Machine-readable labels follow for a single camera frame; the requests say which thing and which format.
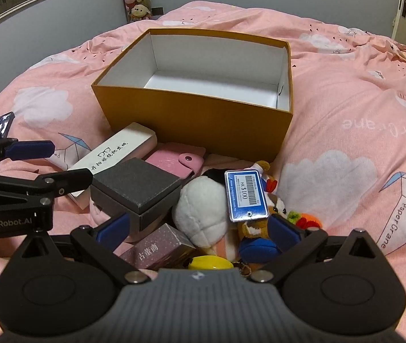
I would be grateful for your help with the grey gift box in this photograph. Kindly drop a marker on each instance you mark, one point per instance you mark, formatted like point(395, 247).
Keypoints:
point(135, 182)

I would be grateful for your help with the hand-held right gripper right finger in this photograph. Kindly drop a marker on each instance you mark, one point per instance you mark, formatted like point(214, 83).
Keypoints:
point(283, 230)

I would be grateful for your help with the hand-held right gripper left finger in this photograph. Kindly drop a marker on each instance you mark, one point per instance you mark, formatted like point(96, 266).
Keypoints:
point(112, 230)

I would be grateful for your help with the yellow plastic item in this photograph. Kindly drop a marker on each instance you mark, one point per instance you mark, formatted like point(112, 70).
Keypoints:
point(210, 262)

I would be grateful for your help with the orange cardboard box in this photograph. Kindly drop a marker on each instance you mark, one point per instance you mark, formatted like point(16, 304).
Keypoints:
point(188, 114)

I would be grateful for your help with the white glasses case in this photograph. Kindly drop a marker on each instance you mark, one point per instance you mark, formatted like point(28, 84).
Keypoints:
point(117, 146)

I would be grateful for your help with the blue price tag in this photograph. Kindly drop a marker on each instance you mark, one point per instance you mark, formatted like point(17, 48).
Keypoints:
point(245, 193)

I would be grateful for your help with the pink card holder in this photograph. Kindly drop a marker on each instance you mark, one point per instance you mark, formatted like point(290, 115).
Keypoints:
point(167, 160)

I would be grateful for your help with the white round plush toy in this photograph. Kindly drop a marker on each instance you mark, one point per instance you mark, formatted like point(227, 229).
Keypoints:
point(199, 210)

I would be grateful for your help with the pink fabric pouch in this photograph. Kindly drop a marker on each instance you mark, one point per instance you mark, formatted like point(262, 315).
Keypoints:
point(97, 216)

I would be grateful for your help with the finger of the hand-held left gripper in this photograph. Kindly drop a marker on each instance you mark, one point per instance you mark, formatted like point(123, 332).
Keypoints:
point(28, 149)
point(67, 182)

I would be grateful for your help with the orange green knitted toy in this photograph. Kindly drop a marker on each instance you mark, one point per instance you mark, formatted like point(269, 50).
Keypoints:
point(310, 219)

